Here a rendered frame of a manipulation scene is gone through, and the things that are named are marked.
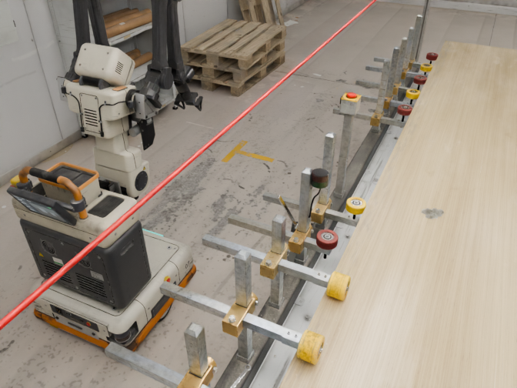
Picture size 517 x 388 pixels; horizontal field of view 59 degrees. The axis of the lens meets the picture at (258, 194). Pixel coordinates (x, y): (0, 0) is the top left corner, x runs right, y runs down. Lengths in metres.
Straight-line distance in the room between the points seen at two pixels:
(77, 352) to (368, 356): 1.66
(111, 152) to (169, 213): 1.15
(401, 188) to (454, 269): 0.48
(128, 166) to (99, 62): 0.50
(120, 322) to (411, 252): 1.36
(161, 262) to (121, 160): 0.61
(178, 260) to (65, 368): 0.76
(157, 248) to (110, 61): 1.07
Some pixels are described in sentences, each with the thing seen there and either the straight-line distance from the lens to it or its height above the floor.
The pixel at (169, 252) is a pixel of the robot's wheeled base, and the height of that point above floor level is 0.28.
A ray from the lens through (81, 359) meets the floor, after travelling 2.59.
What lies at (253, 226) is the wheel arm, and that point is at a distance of 1.81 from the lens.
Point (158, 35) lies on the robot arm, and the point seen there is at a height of 1.43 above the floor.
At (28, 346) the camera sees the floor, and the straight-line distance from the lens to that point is 2.76.
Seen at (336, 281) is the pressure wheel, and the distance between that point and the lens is 1.45.
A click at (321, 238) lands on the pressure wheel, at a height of 0.91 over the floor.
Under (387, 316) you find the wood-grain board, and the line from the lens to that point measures 1.49.
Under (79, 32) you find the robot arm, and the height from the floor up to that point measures 1.39.
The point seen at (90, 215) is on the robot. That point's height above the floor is 0.81.
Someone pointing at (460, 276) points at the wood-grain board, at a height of 0.90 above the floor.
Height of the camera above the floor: 2.02
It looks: 36 degrees down
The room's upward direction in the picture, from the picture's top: straight up
